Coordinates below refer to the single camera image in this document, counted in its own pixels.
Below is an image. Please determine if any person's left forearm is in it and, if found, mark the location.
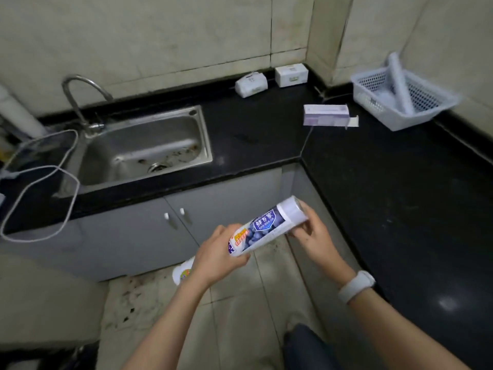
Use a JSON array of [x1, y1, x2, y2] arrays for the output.
[[121, 279, 211, 370]]

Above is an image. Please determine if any purple and white toothpaste carton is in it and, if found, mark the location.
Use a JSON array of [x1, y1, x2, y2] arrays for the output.
[[303, 104, 359, 128]]

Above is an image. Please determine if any white cable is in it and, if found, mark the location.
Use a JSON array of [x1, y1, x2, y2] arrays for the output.
[[0, 129, 81, 243]]

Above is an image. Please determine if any person's right hand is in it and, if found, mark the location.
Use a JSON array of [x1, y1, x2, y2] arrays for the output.
[[287, 200, 357, 287]]

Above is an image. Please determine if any white pipe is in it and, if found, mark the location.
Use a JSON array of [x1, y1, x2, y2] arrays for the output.
[[0, 85, 49, 139]]

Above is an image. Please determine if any small white box rounded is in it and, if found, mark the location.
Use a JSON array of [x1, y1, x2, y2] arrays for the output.
[[234, 72, 269, 98]]

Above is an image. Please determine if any narrow grey cabinet door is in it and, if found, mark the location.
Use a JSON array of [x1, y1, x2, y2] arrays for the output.
[[166, 167, 284, 247]]

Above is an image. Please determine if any white plastic basket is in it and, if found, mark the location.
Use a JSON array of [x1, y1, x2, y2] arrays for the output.
[[350, 66, 461, 132]]

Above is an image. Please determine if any wide grey cabinet door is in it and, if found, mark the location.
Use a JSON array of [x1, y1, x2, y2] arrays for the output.
[[77, 196, 200, 282]]

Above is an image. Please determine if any person's right forearm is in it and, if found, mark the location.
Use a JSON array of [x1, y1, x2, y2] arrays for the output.
[[336, 266, 472, 370]]

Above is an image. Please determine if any person's left hand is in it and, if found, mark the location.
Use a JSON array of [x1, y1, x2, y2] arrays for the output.
[[191, 224, 251, 291]]

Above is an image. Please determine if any white wristband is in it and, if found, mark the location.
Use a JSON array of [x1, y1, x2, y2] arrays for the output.
[[338, 270, 376, 304]]

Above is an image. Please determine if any small white box rectangular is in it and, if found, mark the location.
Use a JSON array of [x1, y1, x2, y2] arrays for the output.
[[274, 63, 309, 88]]

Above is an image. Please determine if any chrome gooseneck faucet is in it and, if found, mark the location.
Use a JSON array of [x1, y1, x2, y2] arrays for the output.
[[62, 75, 115, 136]]

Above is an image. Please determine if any white tube in basket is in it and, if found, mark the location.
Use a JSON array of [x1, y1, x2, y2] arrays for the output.
[[386, 52, 416, 116]]

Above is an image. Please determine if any white and purple toothpaste tube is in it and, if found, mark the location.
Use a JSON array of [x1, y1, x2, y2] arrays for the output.
[[172, 195, 309, 286]]

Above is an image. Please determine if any person's leg in jeans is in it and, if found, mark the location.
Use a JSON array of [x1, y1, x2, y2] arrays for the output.
[[283, 323, 342, 370]]

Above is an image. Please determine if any stainless steel sink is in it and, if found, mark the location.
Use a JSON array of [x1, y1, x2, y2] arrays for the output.
[[54, 105, 213, 199]]

